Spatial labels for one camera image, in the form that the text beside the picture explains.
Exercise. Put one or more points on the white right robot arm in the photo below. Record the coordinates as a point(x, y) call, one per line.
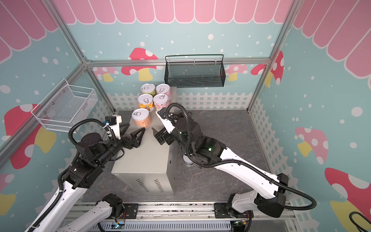
point(270, 193)

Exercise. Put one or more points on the brown label can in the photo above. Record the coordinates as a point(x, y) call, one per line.
point(141, 117)

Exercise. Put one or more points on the grey metal cabinet counter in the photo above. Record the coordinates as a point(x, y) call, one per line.
point(149, 169)

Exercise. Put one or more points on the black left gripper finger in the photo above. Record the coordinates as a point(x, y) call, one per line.
point(137, 136)
point(123, 128)

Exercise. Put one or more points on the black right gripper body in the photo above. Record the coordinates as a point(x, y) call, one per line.
point(167, 136)

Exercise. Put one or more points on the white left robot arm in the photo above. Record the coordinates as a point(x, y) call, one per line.
point(91, 157)

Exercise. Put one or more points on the green label can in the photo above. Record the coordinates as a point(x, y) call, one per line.
point(149, 89)

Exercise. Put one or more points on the black mesh wall basket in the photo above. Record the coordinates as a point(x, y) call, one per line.
point(195, 71)

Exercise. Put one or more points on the white wire wall basket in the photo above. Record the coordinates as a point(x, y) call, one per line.
point(65, 106)

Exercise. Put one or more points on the yellow label can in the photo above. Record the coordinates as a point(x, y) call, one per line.
point(145, 101)

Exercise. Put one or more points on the grey label can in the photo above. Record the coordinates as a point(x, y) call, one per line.
point(188, 162)

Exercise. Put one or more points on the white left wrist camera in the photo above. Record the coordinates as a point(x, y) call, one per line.
point(114, 122)

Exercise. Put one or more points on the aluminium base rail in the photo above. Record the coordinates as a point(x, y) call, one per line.
point(192, 217)

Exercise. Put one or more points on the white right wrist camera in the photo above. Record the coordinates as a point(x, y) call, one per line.
point(167, 123)

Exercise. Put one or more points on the pink white label can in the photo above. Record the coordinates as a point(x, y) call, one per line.
point(160, 101)

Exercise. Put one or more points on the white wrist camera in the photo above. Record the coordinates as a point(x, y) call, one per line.
point(167, 123)
point(114, 122)

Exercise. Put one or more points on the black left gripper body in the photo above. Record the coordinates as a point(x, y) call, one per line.
point(126, 142)

